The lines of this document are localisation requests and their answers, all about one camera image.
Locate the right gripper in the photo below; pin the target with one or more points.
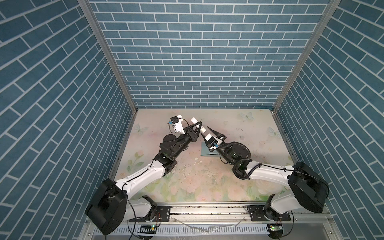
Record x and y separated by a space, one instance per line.
221 134

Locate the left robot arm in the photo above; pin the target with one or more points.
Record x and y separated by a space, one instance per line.
111 204

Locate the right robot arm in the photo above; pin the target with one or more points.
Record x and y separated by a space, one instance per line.
305 188

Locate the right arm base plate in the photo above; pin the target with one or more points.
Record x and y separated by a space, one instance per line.
259 214

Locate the white glue stick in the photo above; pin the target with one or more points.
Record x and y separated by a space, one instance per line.
195 122

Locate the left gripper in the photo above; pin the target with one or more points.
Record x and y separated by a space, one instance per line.
190 136

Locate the teal envelope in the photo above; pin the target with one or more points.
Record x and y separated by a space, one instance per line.
206 153

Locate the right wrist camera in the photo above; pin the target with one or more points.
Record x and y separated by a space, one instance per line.
218 141

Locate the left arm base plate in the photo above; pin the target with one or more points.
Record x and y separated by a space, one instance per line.
159 214

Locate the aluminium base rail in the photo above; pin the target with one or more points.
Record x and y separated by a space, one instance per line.
220 213

